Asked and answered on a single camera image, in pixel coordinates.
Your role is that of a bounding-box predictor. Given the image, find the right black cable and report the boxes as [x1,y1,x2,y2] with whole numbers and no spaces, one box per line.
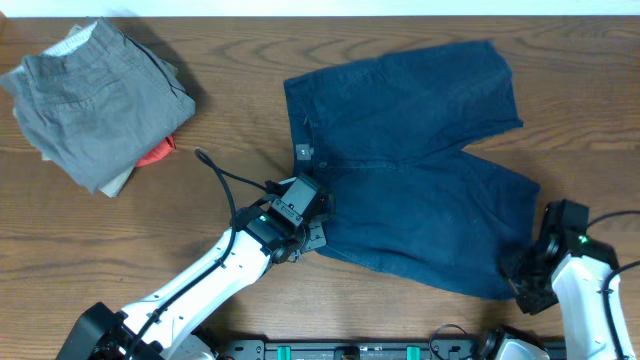
[584,209,640,360]

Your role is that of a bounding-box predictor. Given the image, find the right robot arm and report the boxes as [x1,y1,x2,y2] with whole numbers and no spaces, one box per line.
[499,200,639,359]

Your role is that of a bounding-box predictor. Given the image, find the navy blue shorts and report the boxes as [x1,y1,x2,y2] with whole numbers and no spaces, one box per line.
[284,41,539,300]

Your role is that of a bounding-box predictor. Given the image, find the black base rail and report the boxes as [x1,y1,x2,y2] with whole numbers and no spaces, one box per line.
[214,338,569,360]

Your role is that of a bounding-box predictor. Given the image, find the grey folded trousers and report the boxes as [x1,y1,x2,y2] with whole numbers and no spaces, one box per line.
[1,18,196,193]

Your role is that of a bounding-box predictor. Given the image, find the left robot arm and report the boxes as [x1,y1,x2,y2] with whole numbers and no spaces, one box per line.
[58,173,335,360]

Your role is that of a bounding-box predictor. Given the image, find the red folded garment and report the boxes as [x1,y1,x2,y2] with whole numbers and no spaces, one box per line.
[135,135,176,168]

